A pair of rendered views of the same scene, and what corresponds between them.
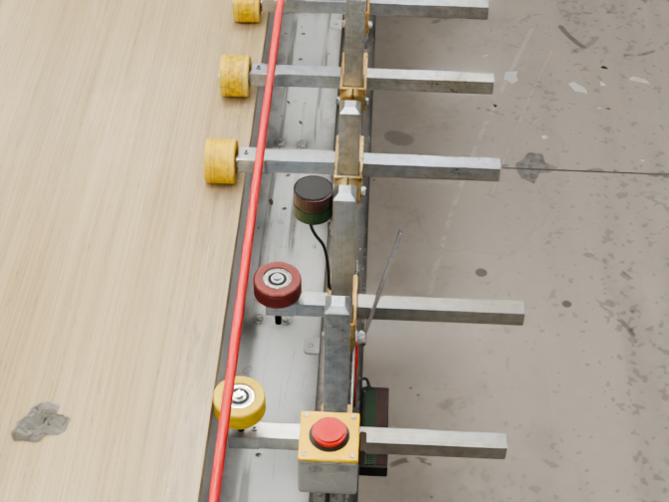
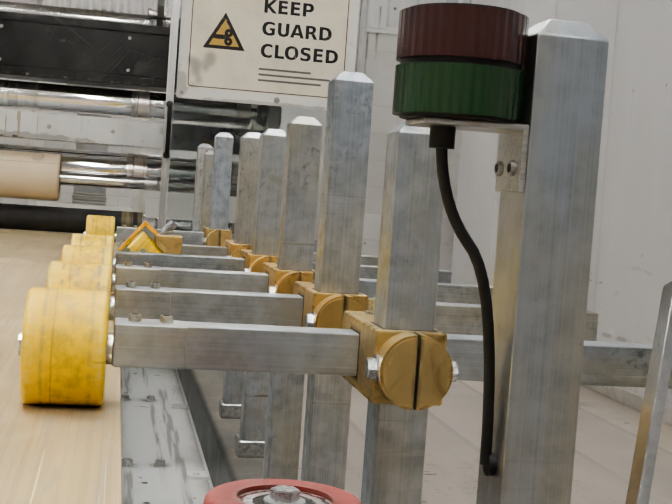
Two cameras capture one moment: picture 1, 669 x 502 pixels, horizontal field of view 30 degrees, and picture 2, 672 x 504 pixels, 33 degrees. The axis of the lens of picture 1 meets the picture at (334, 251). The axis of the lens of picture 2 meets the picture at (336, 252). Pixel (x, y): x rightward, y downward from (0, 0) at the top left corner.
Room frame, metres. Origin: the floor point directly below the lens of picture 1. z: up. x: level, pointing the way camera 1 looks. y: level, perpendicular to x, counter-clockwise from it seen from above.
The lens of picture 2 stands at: (0.88, 0.20, 1.06)
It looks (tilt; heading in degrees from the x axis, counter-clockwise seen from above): 3 degrees down; 347
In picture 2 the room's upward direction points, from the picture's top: 4 degrees clockwise
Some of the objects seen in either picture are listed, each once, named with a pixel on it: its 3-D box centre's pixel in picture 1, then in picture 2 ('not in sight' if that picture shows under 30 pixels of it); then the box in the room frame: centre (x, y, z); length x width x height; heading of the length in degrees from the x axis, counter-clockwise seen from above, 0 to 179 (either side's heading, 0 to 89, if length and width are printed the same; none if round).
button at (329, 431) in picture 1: (329, 433); not in sight; (0.88, 0.00, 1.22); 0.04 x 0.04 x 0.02
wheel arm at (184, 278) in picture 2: (365, 4); (302, 287); (2.18, -0.06, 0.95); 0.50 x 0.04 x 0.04; 88
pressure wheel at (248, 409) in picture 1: (240, 416); not in sight; (1.18, 0.14, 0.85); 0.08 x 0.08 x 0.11
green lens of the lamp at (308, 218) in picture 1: (313, 205); (458, 94); (1.39, 0.03, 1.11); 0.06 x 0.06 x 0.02
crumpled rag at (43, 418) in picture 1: (38, 417); not in sight; (1.13, 0.43, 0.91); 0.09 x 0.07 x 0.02; 117
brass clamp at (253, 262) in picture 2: not in sight; (262, 271); (2.41, -0.04, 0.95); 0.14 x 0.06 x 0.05; 178
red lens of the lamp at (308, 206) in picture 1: (313, 193); (462, 40); (1.39, 0.03, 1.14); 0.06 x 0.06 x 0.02
